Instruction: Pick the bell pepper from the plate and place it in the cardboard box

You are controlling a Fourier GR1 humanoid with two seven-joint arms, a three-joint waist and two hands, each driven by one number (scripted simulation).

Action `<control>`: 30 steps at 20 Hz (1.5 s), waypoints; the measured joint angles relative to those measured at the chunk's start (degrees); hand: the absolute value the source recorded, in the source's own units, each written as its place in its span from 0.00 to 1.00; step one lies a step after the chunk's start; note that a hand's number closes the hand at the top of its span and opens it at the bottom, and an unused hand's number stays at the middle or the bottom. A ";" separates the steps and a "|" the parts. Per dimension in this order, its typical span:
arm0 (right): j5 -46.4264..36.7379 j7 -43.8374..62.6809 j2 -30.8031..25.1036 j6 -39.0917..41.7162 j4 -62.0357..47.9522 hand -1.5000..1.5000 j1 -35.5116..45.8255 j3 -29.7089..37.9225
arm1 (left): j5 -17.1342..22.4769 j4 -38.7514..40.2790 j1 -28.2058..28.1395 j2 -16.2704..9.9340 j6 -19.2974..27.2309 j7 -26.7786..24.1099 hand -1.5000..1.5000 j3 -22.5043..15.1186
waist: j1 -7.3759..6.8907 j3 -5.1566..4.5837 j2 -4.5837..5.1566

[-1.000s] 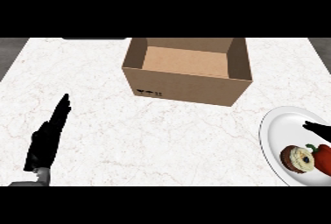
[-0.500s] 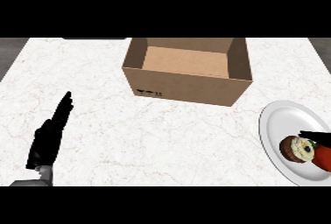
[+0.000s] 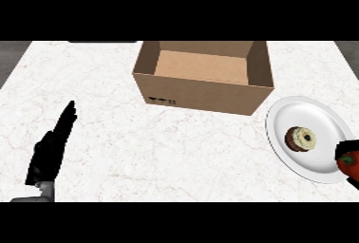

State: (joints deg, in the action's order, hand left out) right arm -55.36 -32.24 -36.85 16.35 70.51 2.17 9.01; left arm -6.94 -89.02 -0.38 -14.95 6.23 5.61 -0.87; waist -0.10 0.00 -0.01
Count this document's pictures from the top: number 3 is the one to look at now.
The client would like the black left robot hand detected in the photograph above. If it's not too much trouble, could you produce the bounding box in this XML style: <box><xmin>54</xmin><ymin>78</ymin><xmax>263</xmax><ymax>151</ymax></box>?
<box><xmin>24</xmin><ymin>100</ymin><xmax>79</xmax><ymax>188</ymax></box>

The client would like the red bell pepper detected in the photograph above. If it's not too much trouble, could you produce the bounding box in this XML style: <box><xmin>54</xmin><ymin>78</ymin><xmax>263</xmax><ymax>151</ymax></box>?
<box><xmin>336</xmin><ymin>150</ymin><xmax>359</xmax><ymax>184</ymax></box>

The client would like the brown cardboard box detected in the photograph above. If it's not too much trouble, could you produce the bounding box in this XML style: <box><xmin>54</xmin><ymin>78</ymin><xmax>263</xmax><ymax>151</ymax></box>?
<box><xmin>132</xmin><ymin>41</ymin><xmax>275</xmax><ymax>117</ymax></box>

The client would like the white plate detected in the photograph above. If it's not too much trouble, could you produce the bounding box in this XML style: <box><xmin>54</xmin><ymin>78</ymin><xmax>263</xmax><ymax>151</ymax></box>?
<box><xmin>263</xmin><ymin>95</ymin><xmax>359</xmax><ymax>185</ymax></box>

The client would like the frosted cupcake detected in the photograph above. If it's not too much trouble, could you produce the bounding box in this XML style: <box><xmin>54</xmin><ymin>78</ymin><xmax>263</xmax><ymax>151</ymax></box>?
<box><xmin>284</xmin><ymin>125</ymin><xmax>318</xmax><ymax>153</ymax></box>

